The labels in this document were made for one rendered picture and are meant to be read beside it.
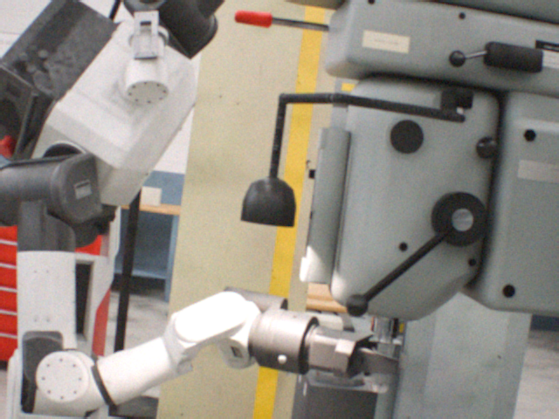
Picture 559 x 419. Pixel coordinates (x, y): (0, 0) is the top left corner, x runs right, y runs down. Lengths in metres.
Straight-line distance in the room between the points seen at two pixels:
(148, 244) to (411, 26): 9.22
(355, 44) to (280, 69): 1.84
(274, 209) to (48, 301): 0.38
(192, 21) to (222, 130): 1.38
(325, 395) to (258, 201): 0.53
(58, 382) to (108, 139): 0.38
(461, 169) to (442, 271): 0.14
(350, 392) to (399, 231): 0.50
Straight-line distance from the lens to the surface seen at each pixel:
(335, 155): 1.37
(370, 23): 1.28
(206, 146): 3.10
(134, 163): 1.57
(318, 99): 1.22
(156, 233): 10.41
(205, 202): 3.10
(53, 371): 1.45
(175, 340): 1.45
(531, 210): 1.33
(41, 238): 1.48
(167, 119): 1.62
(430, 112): 1.22
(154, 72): 1.50
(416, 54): 1.29
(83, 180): 1.51
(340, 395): 1.74
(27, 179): 1.50
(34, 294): 1.48
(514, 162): 1.32
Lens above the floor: 1.50
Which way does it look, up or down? 3 degrees down
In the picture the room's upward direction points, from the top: 7 degrees clockwise
